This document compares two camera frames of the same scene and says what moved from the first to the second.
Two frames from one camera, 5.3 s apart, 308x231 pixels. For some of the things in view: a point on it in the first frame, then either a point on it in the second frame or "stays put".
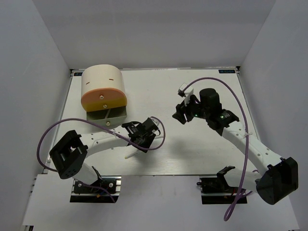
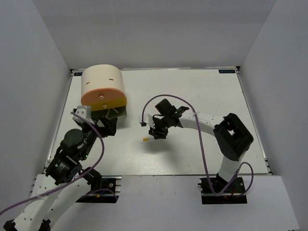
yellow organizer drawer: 89,106 stays put
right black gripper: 182,108 -> 156,132
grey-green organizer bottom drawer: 109,118 stays put
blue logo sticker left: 78,73 stays put
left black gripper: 149,139 -> 110,128
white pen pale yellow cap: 107,114 stays put
